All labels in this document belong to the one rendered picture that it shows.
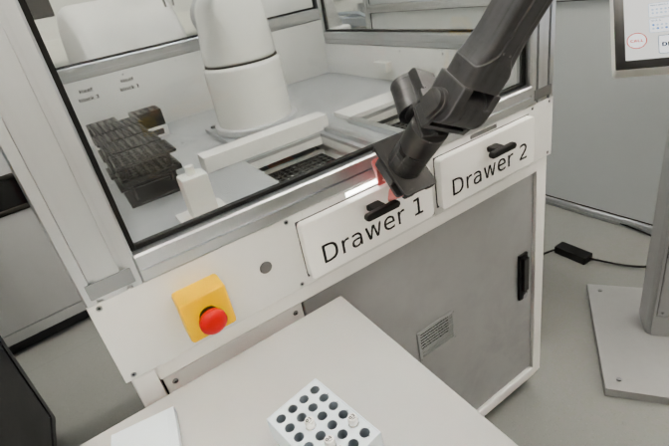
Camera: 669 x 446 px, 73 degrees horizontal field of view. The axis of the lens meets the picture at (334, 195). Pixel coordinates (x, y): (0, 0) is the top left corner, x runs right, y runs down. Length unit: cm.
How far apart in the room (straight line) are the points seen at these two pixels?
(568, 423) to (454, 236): 77
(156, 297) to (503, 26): 59
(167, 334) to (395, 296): 48
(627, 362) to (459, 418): 117
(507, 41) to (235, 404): 61
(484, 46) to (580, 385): 132
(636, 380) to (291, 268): 123
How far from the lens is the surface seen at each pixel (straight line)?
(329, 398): 65
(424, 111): 62
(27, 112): 63
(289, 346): 78
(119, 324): 74
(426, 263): 103
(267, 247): 75
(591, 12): 227
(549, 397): 168
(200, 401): 77
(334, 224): 78
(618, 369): 176
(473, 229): 110
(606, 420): 167
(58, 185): 65
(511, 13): 60
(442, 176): 92
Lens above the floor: 129
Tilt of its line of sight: 26 degrees down
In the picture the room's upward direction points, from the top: 11 degrees counter-clockwise
